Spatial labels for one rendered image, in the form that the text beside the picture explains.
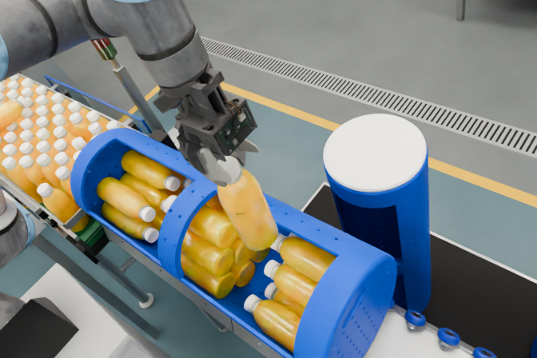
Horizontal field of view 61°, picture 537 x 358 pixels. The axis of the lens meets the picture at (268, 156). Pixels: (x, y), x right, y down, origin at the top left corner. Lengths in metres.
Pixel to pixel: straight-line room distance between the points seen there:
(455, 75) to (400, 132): 1.77
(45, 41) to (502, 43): 3.00
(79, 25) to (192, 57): 0.13
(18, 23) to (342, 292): 0.64
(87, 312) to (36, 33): 0.76
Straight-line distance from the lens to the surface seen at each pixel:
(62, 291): 1.22
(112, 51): 1.84
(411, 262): 1.57
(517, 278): 2.08
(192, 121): 0.60
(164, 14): 0.51
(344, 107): 2.93
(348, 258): 0.88
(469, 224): 2.36
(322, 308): 0.85
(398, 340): 1.13
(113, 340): 1.08
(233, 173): 0.70
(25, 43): 0.51
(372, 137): 1.31
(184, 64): 0.53
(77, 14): 0.55
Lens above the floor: 2.00
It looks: 46 degrees down
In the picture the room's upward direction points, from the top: 23 degrees counter-clockwise
